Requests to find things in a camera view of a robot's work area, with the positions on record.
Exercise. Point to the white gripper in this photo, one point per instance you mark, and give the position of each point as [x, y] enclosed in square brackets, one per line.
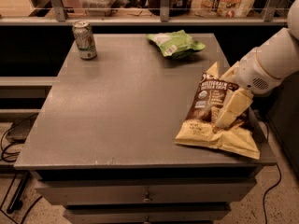
[251, 74]

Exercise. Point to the brown sea salt chip bag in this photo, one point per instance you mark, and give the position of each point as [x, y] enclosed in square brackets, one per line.
[199, 129]

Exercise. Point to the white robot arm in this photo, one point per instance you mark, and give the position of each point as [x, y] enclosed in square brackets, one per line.
[279, 55]

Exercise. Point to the green chip bag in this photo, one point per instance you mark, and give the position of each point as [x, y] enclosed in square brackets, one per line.
[176, 45]

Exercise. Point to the green 7up soda can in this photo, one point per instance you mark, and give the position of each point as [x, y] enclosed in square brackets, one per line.
[83, 35]

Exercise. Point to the grey drawer cabinet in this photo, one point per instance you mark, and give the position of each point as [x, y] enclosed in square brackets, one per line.
[116, 117]

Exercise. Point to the upper drawer with knob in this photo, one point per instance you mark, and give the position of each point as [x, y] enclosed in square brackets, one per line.
[93, 192]

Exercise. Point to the drawer with knob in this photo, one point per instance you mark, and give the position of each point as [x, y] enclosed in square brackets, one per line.
[147, 214]
[93, 192]

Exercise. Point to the lower drawer with knob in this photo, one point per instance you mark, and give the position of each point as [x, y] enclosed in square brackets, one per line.
[147, 214]

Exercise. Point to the black power adapter box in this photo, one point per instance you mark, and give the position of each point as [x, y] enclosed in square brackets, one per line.
[19, 131]

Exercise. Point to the grey metal shelf rail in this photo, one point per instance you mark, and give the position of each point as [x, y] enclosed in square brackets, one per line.
[53, 12]

